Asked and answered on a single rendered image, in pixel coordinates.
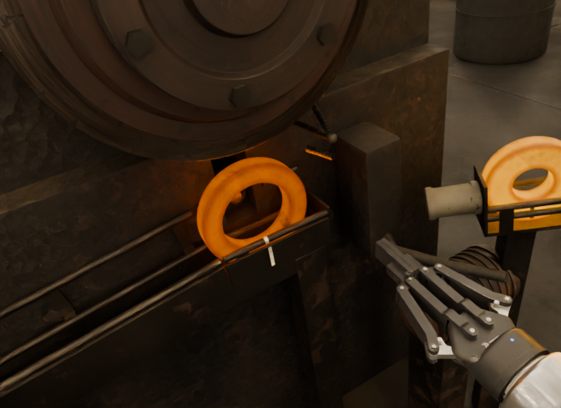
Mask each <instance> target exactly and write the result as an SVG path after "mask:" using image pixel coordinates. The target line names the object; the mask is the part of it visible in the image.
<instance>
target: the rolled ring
mask: <svg viewBox="0 0 561 408"><path fill-rule="evenodd" d="M260 183H270V184H275V185H277V186H279V188H280V191H281V194H282V205H281V209H280V213H279V214H278V216H277V218H276V220H275V221H274V223H273V224H272V225H271V226H270V227H269V228H268V229H267V230H265V231H264V232H263V233H261V234H258V235H256V236H255V237H252V238H249V239H233V238H231V237H229V236H227V235H226V234H225V233H224V230H223V226H222V221H223V216H224V213H225V210H226V208H227V206H228V204H229V203H230V201H231V200H232V199H233V198H234V197H235V196H236V195H237V194H238V193H239V192H240V191H242V190H243V189H245V188H247V187H249V186H251V185H254V184H260ZM306 203H307V201H306V191H305V187H304V185H303V183H302V182H301V180H300V178H299V177H298V176H297V175H296V174H295V173H294V172H293V171H292V170H291V169H289V168H288V167H287V166H286V165H285V164H283V163H282V162H280V161H278V160H276V159H271V158H267V157H254V158H247V159H242V160H240V161H238V162H235V163H233V164H231V165H230V166H228V167H226V168H225V169H223V170H222V171H220V172H219V173H218V174H217V175H216V176H215V177H214V178H213V179H212V180H211V181H210V183H209V184H208V186H207V187H206V189H205V191H204V193H203V194H202V196H201V198H200V202H199V206H198V210H197V226H198V230H199V232H200V236H201V238H202V239H203V241H204V242H205V244H206V245H207V247H208V248H209V250H210V251H211V252H212V253H213V254H214V255H215V256H216V257H218V258H219V259H222V256H224V255H226V254H229V253H231V252H233V251H235V250H237V249H239V248H242V247H244V246H246V245H248V244H250V243H253V242H255V241H256V240H258V239H261V238H263V237H265V236H267V235H269V234H272V233H274V232H276V231H278V230H280V229H283V228H285V227H287V226H289V225H291V224H294V223H295V222H297V221H300V220H302V219H304V218H305V214H306ZM222 260H223V259H222Z"/></svg>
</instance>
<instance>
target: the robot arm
mask: <svg viewBox="0 0 561 408"><path fill-rule="evenodd" d="M375 256H376V258H377V259H379V260H380V261H381V262H382V263H383V264H384V265H385V266H386V267H387V274H388V275H389V276H390V277H391V278H392V279H393V280H395V281H396V282H397V283H398V284H399V285H398V286H397V296H396V302H397V303H398V305H399V307H400V308H401V310H402V312H403V314H404V315H405V316H406V317H407V320H408V321H409V323H410V324H411V326H412V328H413V329H414V330H415V332H416V334H417V336H418V337H419V339H420V341H421V342H422V343H423V345H424V349H425V353H426V357H427V361H428V362H429V363H431V364H435V363H437V359H452V360H453V361H454V362H455V363H457V364H458V365H461V366H463V367H465V368H467V369H468V370H469V371H470V372H471V374H472V375H473V377H474V378H475V379H476V380H477V381H478V382H479V383H480V384H481V385H482V386H483V387H484V388H485V389H486V390H487V391H488V392H489V393H490V394H491V395H492V396H493V397H494V398H495V399H496V400H497V401H498V402H499V403H502V405H501V408H561V353H560V352H554V353H551V354H550V352H549V350H547V349H546V348H545V347H544V346H542V345H541V344H540V343H538V342H537V341H536V340H535V339H534V338H533V337H532V336H531V335H529V334H528V333H527V332H526V331H524V330H522V329H519V328H516V327H515V325H514V324H513V322H512V320H511V319H510V318H509V317H508V313H509V311H510V307H511V304H512V302H513V300H512V298H511V297H509V296H507V295H502V294H499V293H495V292H492V291H491V290H488V289H486V288H485V287H483V286H481V285H479V284H477V283H476V282H474V281H472V280H470V279H468V278H467V277H465V276H463V275H460V274H459V273H458V272H456V271H454V270H452V269H449V268H448V267H447V266H445V265H443V264H439V263H437V264H435V265H434V266H433V267H429V268H428V267H427V266H423V265H421V264H420V263H419V262H418V261H417V260H415V259H414V258H413V257H412V256H411V255H409V254H403V253H402V252H401V251H399V250H398V249H397V248H396V247H395V246H393V245H392V244H391V243H390V242H389V241H388V240H386V239H385V238H383V239H381V240H378V241H377V242H376V252H375ZM417 280H419V281H417ZM479 307H480V308H482V309H483V310H482V309H480V308H479ZM420 308H421V309H422V310H423V311H424V312H425V313H427V314H428V315H429V316H430V317H431V318H432V319H433V320H434V321H435V322H436V323H437V324H438V325H439V326H440V328H441V330H442V332H443V333H444V334H445V335H446V336H447V341H448V345H449V346H447V345H446V344H445V343H444V341H443V340H442V338H441V337H437V334H436V332H435V330H434V329H433V327H432V325H431V324H430V322H429V321H428V319H427V317H426V316H425V315H424V314H423V312H422V310H421V309H420Z"/></svg>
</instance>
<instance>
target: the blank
mask: <svg viewBox="0 0 561 408"><path fill-rule="evenodd" d="M530 169H547V170H548V176H547V178H546V179H545V180H544V182H543V183H542V184H540V185H539V186H538V187H537V188H534V189H530V190H516V189H514V188H513V182H514V180H515V179H516V178H517V177H518V176H519V175H520V174H521V173H523V172H525V171H527V170H530ZM482 176H483V178H484V181H485V183H486V185H487V186H488V205H489V206H492V205H499V204H511V203H517V202H523V201H530V200H537V199H549V198H556V197H561V140H558V139H555V138H550V137H545V136H533V137H527V138H523V139H518V140H516V141H513V142H512V143H510V144H507V145H505V146H504V147H502V148H501V149H499V151H497V152H496V153H495V154H494V155H493V156H492V157H491V158H490V159H489V160H488V162H487V163H486V165H485V167H484V169H483V173H482ZM558 206H561V204H555V205H548V206H541V207H534V208H527V209H515V210H514V212H518V211H524V210H531V209H544V208H551V207H558ZM549 215H550V214H549ZM546 216H548V215H542V216H535V217H527V218H521V219H516V220H532V219H540V218H543V217H546Z"/></svg>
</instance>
